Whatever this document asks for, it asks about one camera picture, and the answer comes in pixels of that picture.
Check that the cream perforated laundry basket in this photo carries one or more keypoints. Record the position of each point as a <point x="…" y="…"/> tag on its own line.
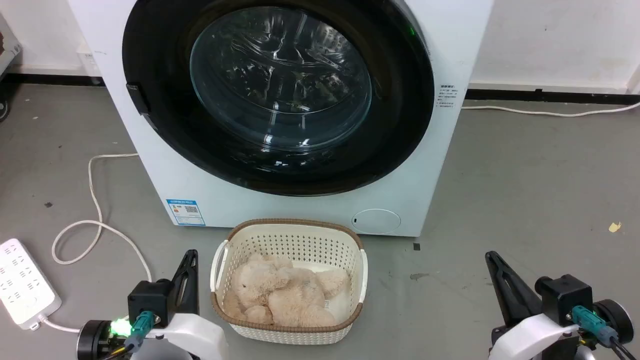
<point x="295" y="241"/>

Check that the blue energy label sticker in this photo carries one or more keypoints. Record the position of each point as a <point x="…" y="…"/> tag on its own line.
<point x="185" y="212"/>

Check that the beige plush teddy bear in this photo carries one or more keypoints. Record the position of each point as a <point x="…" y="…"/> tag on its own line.
<point x="280" y="295"/>

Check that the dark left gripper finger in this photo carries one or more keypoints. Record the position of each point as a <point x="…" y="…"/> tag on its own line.
<point x="179" y="287"/>
<point x="192" y="290"/>

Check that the black round glass washer door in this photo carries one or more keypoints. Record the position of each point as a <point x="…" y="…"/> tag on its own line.
<point x="160" y="60"/>

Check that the oval white filter cover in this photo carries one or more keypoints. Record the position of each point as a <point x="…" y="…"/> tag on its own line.
<point x="376" y="221"/>

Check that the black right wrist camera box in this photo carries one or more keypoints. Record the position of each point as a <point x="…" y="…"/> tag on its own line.
<point x="564" y="300"/>

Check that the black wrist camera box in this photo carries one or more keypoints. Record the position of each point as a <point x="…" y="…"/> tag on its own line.
<point x="150" y="300"/>
<point x="564" y="300"/>

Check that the small printed text sticker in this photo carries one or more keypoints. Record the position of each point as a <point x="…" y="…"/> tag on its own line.
<point x="447" y="96"/>

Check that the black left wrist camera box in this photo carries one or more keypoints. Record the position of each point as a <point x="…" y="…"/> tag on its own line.
<point x="150" y="300"/>

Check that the yellow paper scrap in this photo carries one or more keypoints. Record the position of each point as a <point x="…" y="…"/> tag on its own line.
<point x="614" y="227"/>

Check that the white power strip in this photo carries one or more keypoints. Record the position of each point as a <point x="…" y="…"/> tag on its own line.
<point x="22" y="282"/>

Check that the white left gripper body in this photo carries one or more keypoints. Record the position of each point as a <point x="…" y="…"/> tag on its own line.
<point x="195" y="335"/>

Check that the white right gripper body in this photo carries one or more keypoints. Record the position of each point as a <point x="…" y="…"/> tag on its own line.
<point x="530" y="340"/>

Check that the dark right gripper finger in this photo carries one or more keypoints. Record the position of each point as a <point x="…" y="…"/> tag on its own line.
<point x="522" y="295"/>
<point x="505" y="295"/>

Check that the white front-load washing machine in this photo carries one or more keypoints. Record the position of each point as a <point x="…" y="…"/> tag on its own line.
<point x="150" y="175"/>

